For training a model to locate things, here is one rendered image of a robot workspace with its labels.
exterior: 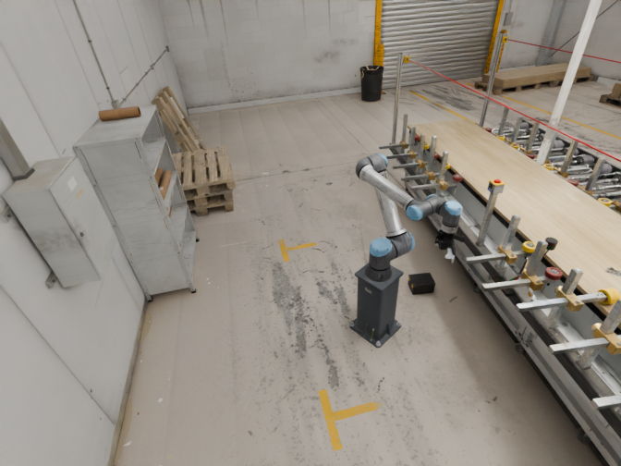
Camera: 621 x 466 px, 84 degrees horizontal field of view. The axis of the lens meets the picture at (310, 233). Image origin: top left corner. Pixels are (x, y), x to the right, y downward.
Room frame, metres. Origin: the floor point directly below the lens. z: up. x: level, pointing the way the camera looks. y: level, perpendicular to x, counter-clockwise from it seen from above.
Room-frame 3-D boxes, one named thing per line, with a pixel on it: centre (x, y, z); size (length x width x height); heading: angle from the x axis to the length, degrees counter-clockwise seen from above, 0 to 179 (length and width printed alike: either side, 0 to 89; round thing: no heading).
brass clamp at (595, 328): (0.94, -1.32, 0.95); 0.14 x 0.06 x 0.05; 4
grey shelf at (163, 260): (2.83, 1.45, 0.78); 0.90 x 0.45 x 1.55; 10
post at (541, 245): (1.46, -1.28, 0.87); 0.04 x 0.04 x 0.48; 4
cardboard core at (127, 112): (2.93, 1.48, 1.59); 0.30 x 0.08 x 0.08; 100
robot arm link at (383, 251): (1.86, -0.48, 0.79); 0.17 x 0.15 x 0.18; 117
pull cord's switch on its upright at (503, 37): (4.09, -2.21, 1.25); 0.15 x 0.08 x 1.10; 4
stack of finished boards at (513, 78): (8.77, -5.77, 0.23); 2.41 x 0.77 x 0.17; 102
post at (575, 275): (1.21, -1.30, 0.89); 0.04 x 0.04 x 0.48; 4
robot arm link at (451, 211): (1.60, -0.80, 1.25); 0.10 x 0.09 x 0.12; 27
